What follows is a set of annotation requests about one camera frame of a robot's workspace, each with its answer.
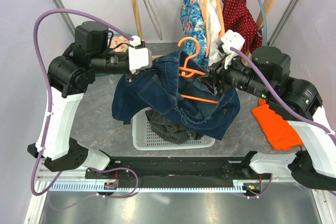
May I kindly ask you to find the orange hanger of denim skirt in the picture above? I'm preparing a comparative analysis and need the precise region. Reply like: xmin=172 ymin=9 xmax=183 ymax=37
xmin=177 ymin=37 xmax=220 ymax=104

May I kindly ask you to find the blue denim skirt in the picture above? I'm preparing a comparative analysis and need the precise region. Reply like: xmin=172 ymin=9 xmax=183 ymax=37
xmin=112 ymin=51 xmax=240 ymax=140

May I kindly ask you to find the blue floral garment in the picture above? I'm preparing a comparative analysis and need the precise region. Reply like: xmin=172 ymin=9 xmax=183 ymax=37
xmin=180 ymin=0 xmax=208 ymax=70

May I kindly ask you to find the grey dotted skirt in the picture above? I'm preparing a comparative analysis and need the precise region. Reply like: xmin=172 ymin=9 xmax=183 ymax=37
xmin=145 ymin=109 xmax=203 ymax=144

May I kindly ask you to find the beige clothes hanger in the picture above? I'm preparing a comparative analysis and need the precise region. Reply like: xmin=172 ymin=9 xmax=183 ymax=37
xmin=143 ymin=0 xmax=163 ymax=40

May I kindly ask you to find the peach hanger of floral garment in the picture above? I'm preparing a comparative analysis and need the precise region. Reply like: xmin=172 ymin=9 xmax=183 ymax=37
xmin=199 ymin=0 xmax=209 ymax=57

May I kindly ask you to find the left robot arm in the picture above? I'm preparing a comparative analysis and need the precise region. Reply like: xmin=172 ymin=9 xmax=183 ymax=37
xmin=27 ymin=21 xmax=152 ymax=178

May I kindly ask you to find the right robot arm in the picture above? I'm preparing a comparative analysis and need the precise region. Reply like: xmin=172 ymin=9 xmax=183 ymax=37
xmin=207 ymin=46 xmax=335 ymax=194

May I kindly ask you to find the orange hanger of white garment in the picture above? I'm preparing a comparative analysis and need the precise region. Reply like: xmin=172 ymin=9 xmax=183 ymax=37
xmin=190 ymin=0 xmax=228 ymax=41

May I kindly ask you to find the teal tub with clothes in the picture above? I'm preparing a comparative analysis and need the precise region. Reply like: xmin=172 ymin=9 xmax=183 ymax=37
xmin=106 ymin=35 xmax=130 ymax=58

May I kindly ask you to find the white plastic basket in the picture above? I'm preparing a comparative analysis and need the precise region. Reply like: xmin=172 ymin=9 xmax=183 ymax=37
xmin=132 ymin=108 xmax=215 ymax=151

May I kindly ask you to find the red dotted garment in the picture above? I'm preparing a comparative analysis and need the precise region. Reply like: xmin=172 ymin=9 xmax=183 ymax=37
xmin=222 ymin=0 xmax=263 ymax=53

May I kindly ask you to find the white garment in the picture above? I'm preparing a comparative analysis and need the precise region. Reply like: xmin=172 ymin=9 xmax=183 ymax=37
xmin=207 ymin=0 xmax=223 ymax=66

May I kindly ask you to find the orange folded cloth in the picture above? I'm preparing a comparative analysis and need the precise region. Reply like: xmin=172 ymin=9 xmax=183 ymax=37
xmin=251 ymin=99 xmax=303 ymax=151

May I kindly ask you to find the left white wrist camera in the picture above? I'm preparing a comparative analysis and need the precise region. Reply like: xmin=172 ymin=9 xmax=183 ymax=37
xmin=128 ymin=36 xmax=152 ymax=74

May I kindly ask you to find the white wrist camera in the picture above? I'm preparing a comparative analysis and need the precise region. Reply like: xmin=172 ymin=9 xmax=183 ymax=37
xmin=216 ymin=29 xmax=245 ymax=69
xmin=128 ymin=36 xmax=152 ymax=74

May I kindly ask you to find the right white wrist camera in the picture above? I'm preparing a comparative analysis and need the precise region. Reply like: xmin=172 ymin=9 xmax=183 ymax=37
xmin=216 ymin=29 xmax=245 ymax=69

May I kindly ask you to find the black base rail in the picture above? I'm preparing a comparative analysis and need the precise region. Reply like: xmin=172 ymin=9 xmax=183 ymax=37
xmin=85 ymin=154 xmax=270 ymax=188

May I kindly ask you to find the light blue cable duct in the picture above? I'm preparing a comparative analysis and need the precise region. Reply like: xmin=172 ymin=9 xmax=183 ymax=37
xmin=50 ymin=179 xmax=246 ymax=193

